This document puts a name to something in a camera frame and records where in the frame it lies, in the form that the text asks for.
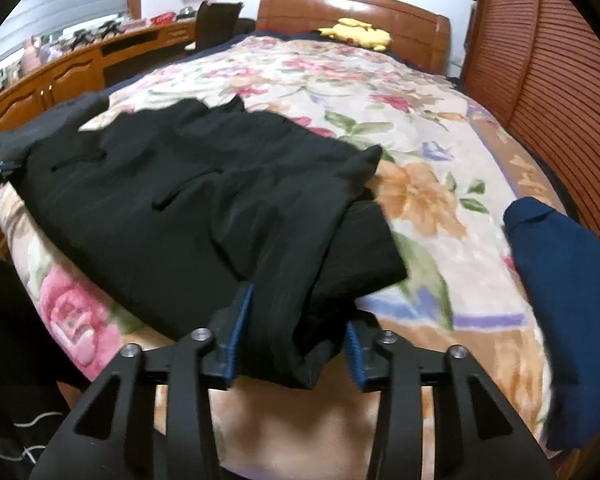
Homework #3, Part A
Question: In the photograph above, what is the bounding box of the pink bottle on desk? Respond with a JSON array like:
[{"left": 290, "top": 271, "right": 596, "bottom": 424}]
[{"left": 20, "top": 37, "right": 42, "bottom": 75}]

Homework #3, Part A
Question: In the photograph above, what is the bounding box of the wooden louvered wardrobe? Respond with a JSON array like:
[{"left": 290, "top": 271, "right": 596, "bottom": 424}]
[{"left": 462, "top": 0, "right": 600, "bottom": 236}]

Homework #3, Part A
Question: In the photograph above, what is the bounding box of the wooden desk with cabinets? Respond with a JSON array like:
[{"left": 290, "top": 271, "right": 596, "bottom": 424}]
[{"left": 0, "top": 20, "right": 195, "bottom": 131}]

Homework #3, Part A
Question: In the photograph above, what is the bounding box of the folded navy blue garment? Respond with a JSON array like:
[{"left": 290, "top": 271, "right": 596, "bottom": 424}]
[{"left": 503, "top": 197, "right": 600, "bottom": 451}]

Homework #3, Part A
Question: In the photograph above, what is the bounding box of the dark wooden chair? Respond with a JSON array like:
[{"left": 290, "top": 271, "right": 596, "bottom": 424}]
[{"left": 185, "top": 1, "right": 256, "bottom": 54}]

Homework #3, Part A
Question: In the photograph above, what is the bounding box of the folded black jacket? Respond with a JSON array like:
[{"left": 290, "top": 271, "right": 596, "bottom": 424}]
[{"left": 0, "top": 92, "right": 109, "bottom": 162}]

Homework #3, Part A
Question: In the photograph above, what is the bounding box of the floral bed blanket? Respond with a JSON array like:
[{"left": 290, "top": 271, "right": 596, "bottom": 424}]
[{"left": 0, "top": 34, "right": 577, "bottom": 480}]

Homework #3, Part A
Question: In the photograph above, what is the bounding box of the wooden bed headboard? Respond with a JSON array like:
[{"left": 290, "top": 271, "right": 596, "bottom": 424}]
[{"left": 254, "top": 0, "right": 452, "bottom": 76}]

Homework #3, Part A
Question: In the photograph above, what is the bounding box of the yellow Pikachu plush toy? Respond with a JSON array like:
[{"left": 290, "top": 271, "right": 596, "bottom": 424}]
[{"left": 318, "top": 18, "right": 391, "bottom": 52}]

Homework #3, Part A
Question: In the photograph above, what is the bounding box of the black double-breasted coat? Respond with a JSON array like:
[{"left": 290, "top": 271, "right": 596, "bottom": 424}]
[{"left": 12, "top": 99, "right": 407, "bottom": 388}]

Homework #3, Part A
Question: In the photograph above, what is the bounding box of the red basket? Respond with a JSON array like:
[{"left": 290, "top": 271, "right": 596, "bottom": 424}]
[{"left": 150, "top": 12, "right": 178, "bottom": 27}]

